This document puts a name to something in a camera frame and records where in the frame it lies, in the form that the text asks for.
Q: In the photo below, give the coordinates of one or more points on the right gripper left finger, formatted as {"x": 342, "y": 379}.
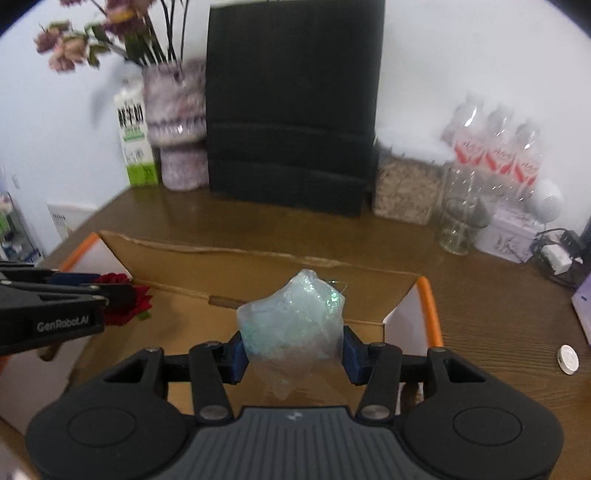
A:
{"x": 208, "y": 367}

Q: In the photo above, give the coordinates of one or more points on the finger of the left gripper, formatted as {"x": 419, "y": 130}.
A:
{"x": 28, "y": 273}
{"x": 33, "y": 319}

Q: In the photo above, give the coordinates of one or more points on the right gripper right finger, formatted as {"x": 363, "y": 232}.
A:
{"x": 381, "y": 368}

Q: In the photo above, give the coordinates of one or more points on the iridescent plastic wrap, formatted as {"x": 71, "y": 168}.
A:
{"x": 291, "y": 333}

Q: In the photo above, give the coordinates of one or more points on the red artificial rose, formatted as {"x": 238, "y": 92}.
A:
{"x": 126, "y": 300}

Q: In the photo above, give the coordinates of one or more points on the orange pumpkin cardboard box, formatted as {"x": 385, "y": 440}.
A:
{"x": 195, "y": 292}

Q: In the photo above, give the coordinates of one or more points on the clear container of pellets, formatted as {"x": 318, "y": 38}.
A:
{"x": 409, "y": 179}

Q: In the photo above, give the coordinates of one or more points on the small white round lid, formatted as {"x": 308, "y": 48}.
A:
{"x": 568, "y": 359}

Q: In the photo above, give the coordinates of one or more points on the empty drinking glass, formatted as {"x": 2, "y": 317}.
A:
{"x": 467, "y": 208}

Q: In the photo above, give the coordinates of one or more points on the white charger plug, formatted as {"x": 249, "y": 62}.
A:
{"x": 557, "y": 258}

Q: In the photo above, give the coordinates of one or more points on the green white milk carton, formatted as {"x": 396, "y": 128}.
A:
{"x": 136, "y": 150}

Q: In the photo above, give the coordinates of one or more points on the black power strip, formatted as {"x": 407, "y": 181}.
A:
{"x": 577, "y": 247}

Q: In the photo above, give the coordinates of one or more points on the white round speaker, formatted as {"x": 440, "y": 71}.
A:
{"x": 546, "y": 201}

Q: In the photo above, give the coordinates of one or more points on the middle water bottle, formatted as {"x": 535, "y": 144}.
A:
{"x": 499, "y": 153}

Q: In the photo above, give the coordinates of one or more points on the water bottle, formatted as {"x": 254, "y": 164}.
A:
{"x": 466, "y": 132}
{"x": 499, "y": 153}
{"x": 528, "y": 157}

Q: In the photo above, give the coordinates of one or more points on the right water bottle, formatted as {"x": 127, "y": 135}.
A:
{"x": 528, "y": 157}

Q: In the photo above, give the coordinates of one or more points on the left water bottle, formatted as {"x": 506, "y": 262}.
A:
{"x": 466, "y": 132}

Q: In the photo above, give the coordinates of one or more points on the purple textured vase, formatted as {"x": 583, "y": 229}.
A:
{"x": 174, "y": 98}

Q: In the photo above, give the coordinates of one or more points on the dried pink rose bouquet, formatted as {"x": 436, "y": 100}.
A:
{"x": 143, "y": 33}

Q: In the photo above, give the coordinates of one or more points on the black paper shopping bag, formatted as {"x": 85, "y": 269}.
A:
{"x": 291, "y": 101}

